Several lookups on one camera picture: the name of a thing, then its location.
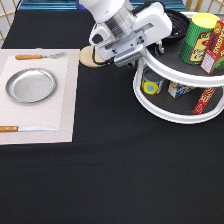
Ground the white two-tier lazy Susan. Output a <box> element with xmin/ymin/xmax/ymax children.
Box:
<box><xmin>133</xmin><ymin>39</ymin><xmax>224</xmax><ymax>124</ymax></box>

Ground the black ribbed bowl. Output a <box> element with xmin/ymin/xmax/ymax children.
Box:
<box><xmin>163</xmin><ymin>9</ymin><xmax>190</xmax><ymax>43</ymax></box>

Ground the green yellow-lid canister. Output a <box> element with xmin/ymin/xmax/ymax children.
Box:
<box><xmin>180</xmin><ymin>13</ymin><xmax>219</xmax><ymax>65</ymax></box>

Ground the round wooden coaster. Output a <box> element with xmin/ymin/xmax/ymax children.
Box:
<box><xmin>79</xmin><ymin>45</ymin><xmax>104</xmax><ymax>68</ymax></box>

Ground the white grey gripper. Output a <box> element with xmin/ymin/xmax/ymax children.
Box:
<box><xmin>88</xmin><ymin>2</ymin><xmax>172</xmax><ymax>68</ymax></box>

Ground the red orange lower-tier box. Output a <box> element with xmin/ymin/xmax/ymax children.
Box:
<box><xmin>193</xmin><ymin>87</ymin><xmax>216</xmax><ymax>115</ymax></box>

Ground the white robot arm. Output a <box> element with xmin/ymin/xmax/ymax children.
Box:
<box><xmin>81</xmin><ymin>0</ymin><xmax>172</xmax><ymax>67</ymax></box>

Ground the round metal plate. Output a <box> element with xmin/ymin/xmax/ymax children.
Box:
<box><xmin>5</xmin><ymin>68</ymin><xmax>57</xmax><ymax>103</ymax></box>

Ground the blue yellow lower-tier can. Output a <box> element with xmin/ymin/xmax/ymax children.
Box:
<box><xmin>141</xmin><ymin>68</ymin><xmax>164</xmax><ymax>95</ymax></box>

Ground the wooden handled fork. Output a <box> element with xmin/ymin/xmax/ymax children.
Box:
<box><xmin>15</xmin><ymin>52</ymin><xmax>66</xmax><ymax>60</ymax></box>

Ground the red raisins box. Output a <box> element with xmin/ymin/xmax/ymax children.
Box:
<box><xmin>201</xmin><ymin>18</ymin><xmax>224</xmax><ymax>74</ymax></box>

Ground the wooden handled knife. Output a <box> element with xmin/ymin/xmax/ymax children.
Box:
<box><xmin>0</xmin><ymin>126</ymin><xmax>57</xmax><ymax>132</ymax></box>

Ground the beige woven placemat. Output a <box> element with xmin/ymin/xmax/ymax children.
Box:
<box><xmin>0</xmin><ymin>49</ymin><xmax>79</xmax><ymax>145</ymax></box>

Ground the white blue yellow carton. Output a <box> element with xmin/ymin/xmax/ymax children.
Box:
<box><xmin>168</xmin><ymin>81</ymin><xmax>194</xmax><ymax>98</ymax></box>

